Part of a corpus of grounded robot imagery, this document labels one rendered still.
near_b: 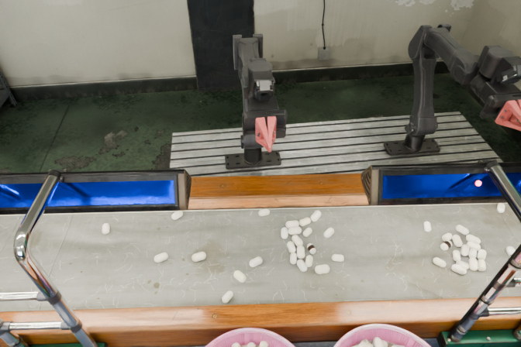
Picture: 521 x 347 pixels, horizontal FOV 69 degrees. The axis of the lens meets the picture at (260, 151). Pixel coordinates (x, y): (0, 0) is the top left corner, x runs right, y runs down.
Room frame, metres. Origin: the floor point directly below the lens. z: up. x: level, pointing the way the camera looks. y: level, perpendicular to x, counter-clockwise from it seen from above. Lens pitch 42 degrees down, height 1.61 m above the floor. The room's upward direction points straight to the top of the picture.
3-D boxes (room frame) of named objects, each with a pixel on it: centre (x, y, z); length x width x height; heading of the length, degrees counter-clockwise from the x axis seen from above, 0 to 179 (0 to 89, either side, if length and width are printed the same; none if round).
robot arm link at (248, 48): (0.99, 0.03, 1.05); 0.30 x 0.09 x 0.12; 7
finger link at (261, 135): (0.66, -0.03, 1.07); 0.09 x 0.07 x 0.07; 7
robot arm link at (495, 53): (0.89, -0.59, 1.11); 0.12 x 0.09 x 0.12; 7
